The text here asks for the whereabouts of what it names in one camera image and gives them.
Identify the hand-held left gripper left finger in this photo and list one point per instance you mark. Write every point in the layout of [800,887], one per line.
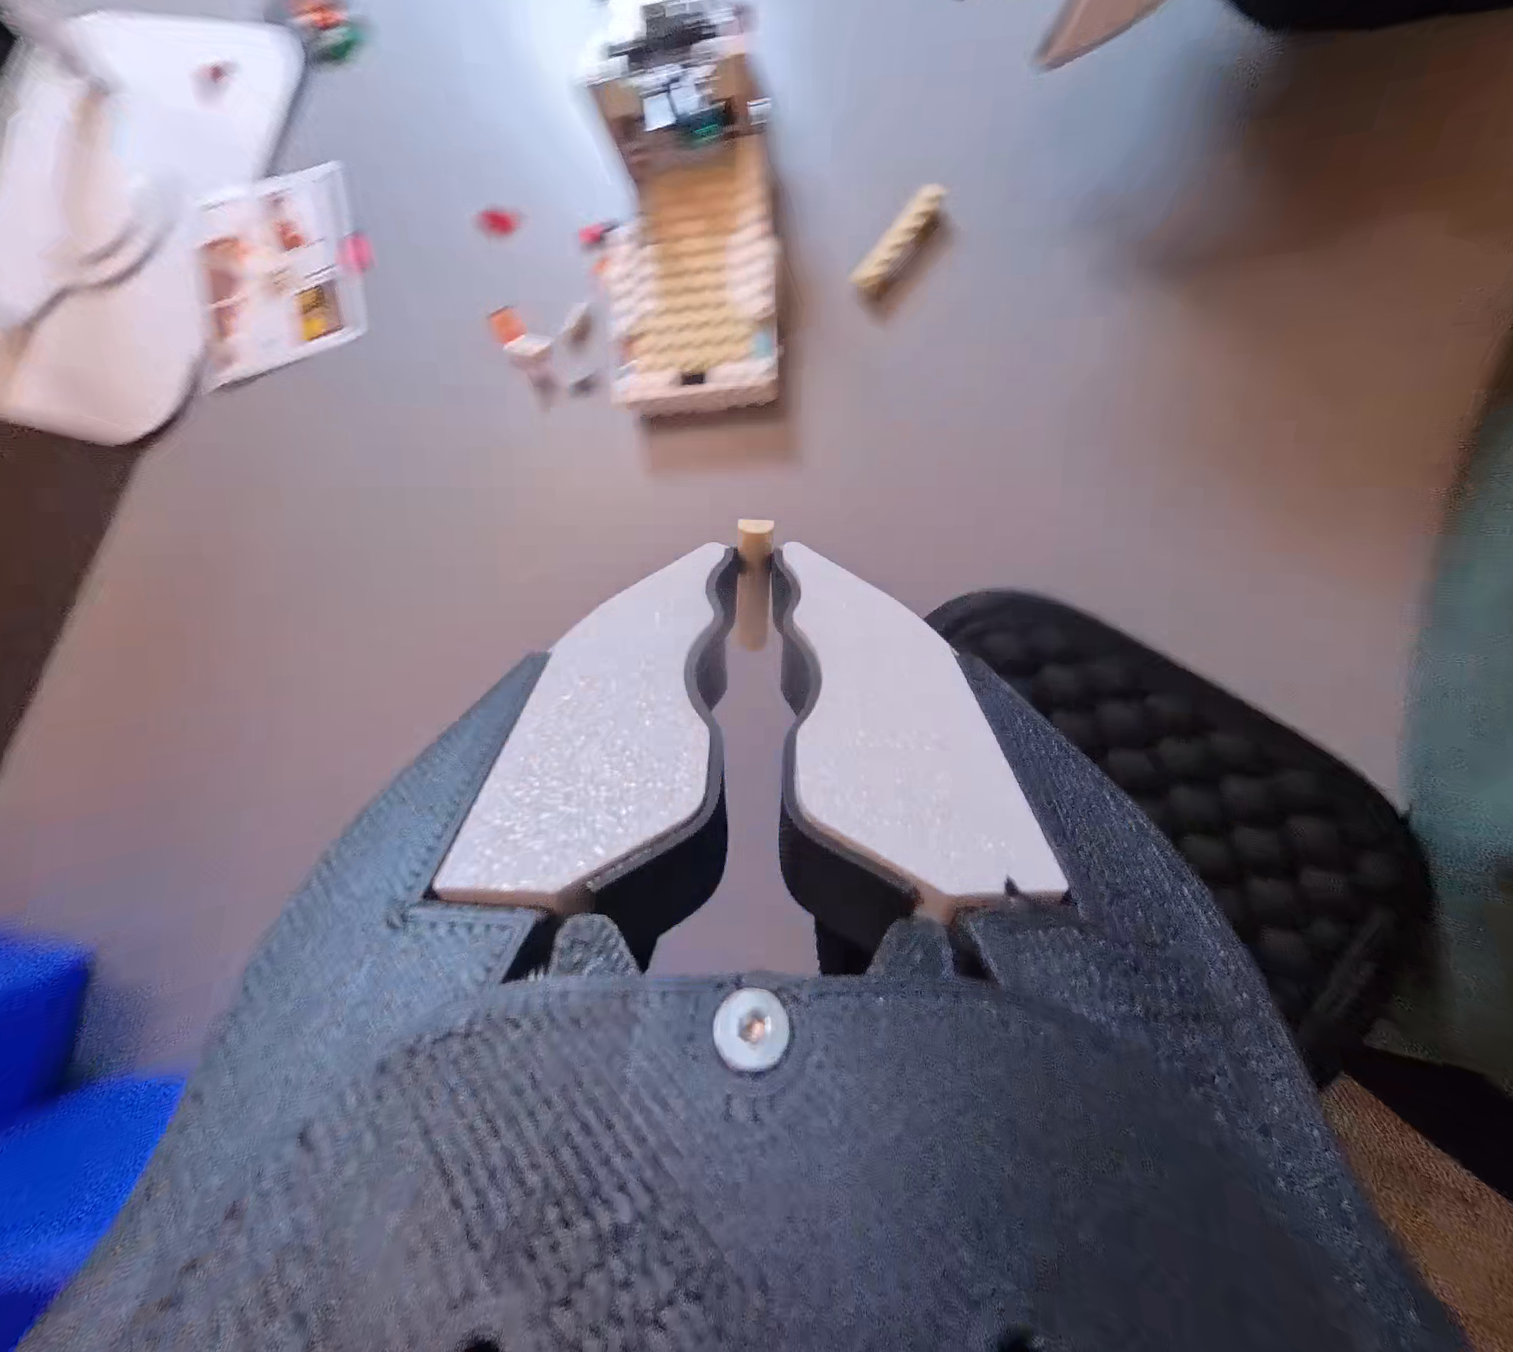
[578,761]

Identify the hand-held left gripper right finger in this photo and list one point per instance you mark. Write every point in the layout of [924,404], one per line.
[924,772]

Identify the tan arch brick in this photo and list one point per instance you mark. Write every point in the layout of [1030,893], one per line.
[756,572]

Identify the tan long plate brick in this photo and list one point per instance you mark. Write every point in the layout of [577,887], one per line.
[901,240]

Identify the tan white red brick vehicle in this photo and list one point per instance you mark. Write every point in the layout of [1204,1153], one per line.
[699,252]

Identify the blue plastic storage bin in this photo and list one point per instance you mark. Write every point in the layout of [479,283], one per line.
[83,1187]
[43,1021]

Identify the grey desk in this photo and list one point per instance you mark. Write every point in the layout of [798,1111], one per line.
[1063,371]

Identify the white tile brick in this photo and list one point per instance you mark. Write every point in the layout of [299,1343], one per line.
[529,350]

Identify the transparent orange tile brick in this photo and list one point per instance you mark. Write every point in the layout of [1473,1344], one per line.
[505,325]

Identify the red round stud brick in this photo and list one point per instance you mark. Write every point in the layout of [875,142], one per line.
[598,236]

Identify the transparent red tile brick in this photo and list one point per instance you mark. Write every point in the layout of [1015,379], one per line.
[501,221]

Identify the printed sticker sheet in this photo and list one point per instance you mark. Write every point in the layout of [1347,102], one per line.
[284,278]

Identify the brick campfire build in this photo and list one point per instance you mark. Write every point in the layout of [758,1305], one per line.
[322,23]

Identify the white booklet stand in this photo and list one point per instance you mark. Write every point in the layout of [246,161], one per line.
[117,192]

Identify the small brown brick piece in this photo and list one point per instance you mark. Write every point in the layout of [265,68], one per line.
[213,77]

